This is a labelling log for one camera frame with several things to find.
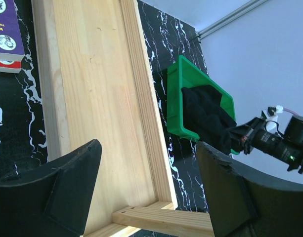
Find green plastic tray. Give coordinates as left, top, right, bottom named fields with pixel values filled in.
left=167, top=55, right=236, bottom=142

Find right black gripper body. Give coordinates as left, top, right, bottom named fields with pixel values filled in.
left=227, top=117, right=290, bottom=163

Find black t shirt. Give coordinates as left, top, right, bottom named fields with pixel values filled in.
left=181, top=85, right=237, bottom=155

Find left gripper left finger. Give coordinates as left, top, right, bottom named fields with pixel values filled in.
left=0, top=139, right=102, bottom=237

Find wooden hanger stand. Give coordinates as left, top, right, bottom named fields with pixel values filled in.
left=32, top=0, right=214, bottom=237

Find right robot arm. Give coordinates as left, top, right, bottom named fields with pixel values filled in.
left=227, top=116, right=303, bottom=174

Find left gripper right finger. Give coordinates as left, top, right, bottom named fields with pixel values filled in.
left=196, top=142, right=303, bottom=237

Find purple cartoon book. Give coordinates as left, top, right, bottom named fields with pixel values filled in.
left=0, top=0, right=25, bottom=74

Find black marble mat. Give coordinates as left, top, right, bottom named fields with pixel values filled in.
left=0, top=0, right=210, bottom=237

